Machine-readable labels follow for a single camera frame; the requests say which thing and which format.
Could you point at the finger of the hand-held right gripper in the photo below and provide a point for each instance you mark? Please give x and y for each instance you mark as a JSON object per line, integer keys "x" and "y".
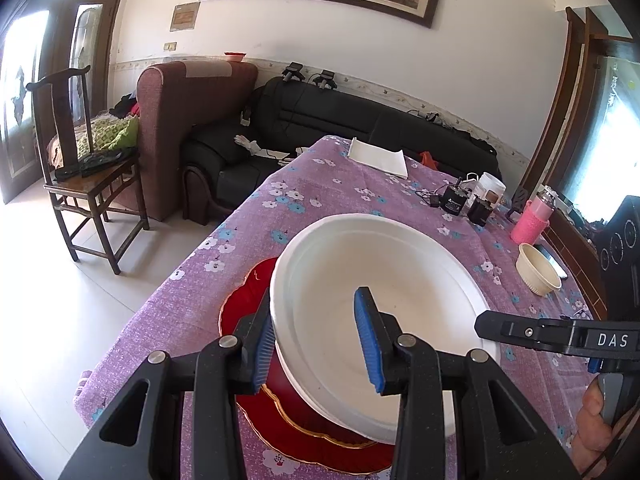
{"x": 525, "y": 331}

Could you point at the dark wooden cabinet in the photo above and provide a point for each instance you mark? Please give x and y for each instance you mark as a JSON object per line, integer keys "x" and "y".
{"x": 575, "y": 110}

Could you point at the small black box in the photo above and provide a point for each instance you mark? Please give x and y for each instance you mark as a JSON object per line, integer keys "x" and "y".
{"x": 481, "y": 211}

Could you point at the black item on chair seat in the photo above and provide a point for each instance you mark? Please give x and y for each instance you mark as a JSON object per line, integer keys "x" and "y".
{"x": 95, "y": 162}

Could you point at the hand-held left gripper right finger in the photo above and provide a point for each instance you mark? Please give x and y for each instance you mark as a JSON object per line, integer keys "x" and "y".
{"x": 367, "y": 345}

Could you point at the white folded cloth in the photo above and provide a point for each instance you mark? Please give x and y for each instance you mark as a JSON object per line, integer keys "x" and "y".
{"x": 376, "y": 157}

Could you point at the black smartphone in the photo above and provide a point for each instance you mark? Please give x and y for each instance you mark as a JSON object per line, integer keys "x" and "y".
{"x": 556, "y": 262}

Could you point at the black power adapter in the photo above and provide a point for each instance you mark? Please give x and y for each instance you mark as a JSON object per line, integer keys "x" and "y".
{"x": 455, "y": 201}

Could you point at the large red glass plate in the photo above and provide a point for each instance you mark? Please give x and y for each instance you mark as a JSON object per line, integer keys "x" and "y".
{"x": 240, "y": 310}

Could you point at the white glove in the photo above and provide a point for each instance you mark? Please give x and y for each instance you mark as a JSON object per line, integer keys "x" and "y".
{"x": 252, "y": 145}

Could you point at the dark wooden chair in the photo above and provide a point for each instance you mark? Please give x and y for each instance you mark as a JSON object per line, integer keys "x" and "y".
{"x": 90, "y": 189}

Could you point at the pink bottle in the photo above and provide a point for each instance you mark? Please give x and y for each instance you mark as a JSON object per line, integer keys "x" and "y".
{"x": 531, "y": 220}

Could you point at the black leather sofa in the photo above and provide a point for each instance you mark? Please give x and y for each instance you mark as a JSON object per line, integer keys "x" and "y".
{"x": 325, "y": 115}

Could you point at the person's right hand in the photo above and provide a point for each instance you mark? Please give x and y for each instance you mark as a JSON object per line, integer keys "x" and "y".
{"x": 590, "y": 440}

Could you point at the beige bowl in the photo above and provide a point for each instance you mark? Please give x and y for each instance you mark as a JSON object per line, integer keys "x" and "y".
{"x": 537, "y": 272}

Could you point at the black hand-held device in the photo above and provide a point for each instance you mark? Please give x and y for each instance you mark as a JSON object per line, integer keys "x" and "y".
{"x": 324, "y": 80}
{"x": 292, "y": 72}

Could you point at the wall plaque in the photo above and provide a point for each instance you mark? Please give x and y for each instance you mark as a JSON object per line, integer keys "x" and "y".
{"x": 185, "y": 16}

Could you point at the small red bowl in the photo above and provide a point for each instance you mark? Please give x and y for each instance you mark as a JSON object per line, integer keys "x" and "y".
{"x": 235, "y": 56}

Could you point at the dark clothes pile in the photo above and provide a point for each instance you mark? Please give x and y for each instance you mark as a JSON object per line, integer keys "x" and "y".
{"x": 125, "y": 107}

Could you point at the purple floral tablecloth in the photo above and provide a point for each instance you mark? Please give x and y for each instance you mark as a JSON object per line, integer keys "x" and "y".
{"x": 225, "y": 260}

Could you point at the small red gold-rimmed plate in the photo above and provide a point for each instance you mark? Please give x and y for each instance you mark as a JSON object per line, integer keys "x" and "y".
{"x": 287, "y": 405}

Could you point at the brown armchair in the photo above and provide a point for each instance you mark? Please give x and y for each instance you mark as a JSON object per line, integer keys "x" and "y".
{"x": 200, "y": 100}

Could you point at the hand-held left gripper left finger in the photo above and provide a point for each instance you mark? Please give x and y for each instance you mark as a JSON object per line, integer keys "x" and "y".
{"x": 265, "y": 355}

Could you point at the green patterned cloth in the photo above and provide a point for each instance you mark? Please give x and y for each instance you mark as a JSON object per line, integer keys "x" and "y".
{"x": 112, "y": 132}

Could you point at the orange red cloth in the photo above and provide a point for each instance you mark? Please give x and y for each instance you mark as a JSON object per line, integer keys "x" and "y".
{"x": 427, "y": 159}

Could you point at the wooden glass door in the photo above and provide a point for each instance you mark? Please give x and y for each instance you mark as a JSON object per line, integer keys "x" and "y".
{"x": 57, "y": 35}

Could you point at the white cup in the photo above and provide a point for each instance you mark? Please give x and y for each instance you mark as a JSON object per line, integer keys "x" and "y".
{"x": 492, "y": 187}

